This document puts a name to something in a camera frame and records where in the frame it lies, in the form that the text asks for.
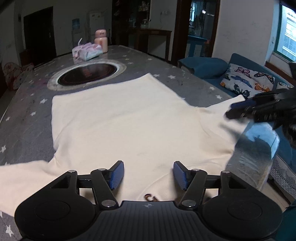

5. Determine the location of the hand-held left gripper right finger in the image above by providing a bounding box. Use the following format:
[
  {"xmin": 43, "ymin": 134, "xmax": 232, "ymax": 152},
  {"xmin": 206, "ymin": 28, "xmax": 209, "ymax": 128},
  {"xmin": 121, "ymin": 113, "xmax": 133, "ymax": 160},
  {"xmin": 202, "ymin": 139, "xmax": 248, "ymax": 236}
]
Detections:
[{"xmin": 173, "ymin": 161, "xmax": 249, "ymax": 208}]

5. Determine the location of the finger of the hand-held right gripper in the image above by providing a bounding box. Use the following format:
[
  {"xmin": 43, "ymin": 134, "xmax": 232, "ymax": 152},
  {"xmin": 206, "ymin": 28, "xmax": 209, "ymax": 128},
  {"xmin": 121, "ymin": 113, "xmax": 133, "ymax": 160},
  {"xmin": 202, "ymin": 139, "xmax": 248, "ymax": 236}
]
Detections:
[
  {"xmin": 225, "ymin": 103, "xmax": 281, "ymax": 123},
  {"xmin": 231, "ymin": 93, "xmax": 280, "ymax": 109}
]

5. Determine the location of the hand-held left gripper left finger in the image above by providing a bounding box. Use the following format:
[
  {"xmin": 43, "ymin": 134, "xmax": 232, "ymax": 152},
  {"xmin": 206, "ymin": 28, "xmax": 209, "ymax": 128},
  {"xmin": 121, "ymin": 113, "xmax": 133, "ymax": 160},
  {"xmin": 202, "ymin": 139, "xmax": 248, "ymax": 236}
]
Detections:
[{"xmin": 50, "ymin": 160, "xmax": 125, "ymax": 208}]

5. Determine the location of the white shirt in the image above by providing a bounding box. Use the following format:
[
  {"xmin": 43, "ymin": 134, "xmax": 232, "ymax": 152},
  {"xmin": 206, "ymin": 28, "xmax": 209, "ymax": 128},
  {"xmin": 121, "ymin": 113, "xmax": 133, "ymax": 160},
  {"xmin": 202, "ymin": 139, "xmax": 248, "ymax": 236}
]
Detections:
[{"xmin": 0, "ymin": 73, "xmax": 250, "ymax": 217}]

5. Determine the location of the butterfly print cushion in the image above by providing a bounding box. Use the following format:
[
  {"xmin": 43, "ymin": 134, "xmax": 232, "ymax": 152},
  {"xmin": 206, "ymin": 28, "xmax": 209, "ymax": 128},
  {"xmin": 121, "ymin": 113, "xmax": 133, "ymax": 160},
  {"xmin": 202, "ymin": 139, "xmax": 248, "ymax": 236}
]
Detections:
[{"xmin": 220, "ymin": 63, "xmax": 276, "ymax": 98}]

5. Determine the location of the blue sofa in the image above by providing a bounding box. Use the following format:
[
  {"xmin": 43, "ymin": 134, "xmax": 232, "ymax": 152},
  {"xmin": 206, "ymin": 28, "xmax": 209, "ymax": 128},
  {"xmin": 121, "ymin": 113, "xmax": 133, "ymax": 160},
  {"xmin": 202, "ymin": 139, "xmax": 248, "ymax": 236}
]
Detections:
[{"xmin": 178, "ymin": 53, "xmax": 296, "ymax": 204}]

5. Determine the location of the blue cushion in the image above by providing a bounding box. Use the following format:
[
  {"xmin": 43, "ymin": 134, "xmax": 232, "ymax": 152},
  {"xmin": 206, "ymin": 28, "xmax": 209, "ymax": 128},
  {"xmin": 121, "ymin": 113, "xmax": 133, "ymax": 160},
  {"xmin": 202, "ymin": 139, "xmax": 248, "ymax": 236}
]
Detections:
[{"xmin": 178, "ymin": 57, "xmax": 230, "ymax": 80}]

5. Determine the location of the window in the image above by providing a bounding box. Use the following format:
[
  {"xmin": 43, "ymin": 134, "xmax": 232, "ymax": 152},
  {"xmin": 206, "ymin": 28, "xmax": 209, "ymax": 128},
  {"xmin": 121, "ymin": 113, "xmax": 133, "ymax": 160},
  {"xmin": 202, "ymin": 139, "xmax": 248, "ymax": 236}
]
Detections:
[{"xmin": 275, "ymin": 3, "xmax": 296, "ymax": 62}]

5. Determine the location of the grey star-print tablecloth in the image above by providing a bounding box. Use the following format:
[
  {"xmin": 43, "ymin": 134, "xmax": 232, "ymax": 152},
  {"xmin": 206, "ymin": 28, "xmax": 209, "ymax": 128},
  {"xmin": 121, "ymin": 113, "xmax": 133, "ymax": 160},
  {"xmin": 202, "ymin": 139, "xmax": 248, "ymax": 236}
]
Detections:
[{"xmin": 0, "ymin": 44, "xmax": 281, "ymax": 241}]

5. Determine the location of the round inset induction hob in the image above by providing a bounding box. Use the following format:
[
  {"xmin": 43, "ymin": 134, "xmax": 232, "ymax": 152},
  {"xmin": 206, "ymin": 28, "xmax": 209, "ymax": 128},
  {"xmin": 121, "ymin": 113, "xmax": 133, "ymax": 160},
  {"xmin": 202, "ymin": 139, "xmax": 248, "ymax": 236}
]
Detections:
[{"xmin": 47, "ymin": 59, "xmax": 127, "ymax": 91}]

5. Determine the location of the wooden side table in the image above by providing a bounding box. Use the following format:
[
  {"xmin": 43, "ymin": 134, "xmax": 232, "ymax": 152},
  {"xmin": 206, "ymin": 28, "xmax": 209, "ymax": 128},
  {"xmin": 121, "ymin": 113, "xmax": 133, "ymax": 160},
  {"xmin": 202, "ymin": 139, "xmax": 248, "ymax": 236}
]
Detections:
[{"xmin": 135, "ymin": 28, "xmax": 173, "ymax": 62}]

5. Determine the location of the pink tissue pack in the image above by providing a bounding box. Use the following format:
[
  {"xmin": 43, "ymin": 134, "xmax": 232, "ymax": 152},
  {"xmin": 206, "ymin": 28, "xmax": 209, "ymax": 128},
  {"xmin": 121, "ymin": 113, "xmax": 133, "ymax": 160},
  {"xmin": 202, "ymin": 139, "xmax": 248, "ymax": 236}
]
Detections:
[{"xmin": 72, "ymin": 38, "xmax": 103, "ymax": 62}]

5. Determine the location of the pink bottle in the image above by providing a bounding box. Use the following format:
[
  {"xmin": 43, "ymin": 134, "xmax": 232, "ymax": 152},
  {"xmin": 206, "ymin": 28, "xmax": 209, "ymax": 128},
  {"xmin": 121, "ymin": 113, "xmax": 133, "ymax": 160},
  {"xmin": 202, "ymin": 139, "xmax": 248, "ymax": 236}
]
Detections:
[{"xmin": 94, "ymin": 29, "xmax": 108, "ymax": 53}]

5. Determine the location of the dark wooden shelf cabinet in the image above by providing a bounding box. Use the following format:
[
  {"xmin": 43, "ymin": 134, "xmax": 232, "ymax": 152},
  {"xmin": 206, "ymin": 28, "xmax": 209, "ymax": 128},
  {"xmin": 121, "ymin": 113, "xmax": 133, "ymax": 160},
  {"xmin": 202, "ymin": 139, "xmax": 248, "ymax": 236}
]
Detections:
[{"xmin": 112, "ymin": 0, "xmax": 152, "ymax": 46}]

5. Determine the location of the pink mesh food cover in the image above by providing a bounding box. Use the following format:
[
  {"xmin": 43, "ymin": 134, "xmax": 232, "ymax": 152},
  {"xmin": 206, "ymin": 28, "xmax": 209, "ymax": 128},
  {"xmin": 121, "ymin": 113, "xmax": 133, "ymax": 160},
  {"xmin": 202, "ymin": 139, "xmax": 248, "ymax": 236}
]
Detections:
[{"xmin": 2, "ymin": 62, "xmax": 35, "ymax": 91}]

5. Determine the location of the water dispenser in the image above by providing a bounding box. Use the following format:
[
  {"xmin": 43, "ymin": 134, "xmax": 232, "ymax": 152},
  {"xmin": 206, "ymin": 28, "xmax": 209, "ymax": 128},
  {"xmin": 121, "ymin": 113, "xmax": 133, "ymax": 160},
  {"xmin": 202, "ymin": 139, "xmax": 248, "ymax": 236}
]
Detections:
[{"xmin": 71, "ymin": 18, "xmax": 85, "ymax": 47}]

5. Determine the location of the white fridge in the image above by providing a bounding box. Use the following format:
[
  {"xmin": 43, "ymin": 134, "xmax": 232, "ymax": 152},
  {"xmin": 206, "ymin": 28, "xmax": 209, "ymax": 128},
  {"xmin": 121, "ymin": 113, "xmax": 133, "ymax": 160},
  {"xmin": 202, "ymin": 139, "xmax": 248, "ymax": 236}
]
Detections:
[{"xmin": 89, "ymin": 10, "xmax": 110, "ymax": 45}]

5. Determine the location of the dark door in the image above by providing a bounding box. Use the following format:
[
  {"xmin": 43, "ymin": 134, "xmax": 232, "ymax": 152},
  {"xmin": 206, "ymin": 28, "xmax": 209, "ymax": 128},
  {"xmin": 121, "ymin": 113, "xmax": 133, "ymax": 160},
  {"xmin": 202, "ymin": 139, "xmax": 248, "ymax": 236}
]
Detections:
[{"xmin": 23, "ymin": 6, "xmax": 57, "ymax": 66}]

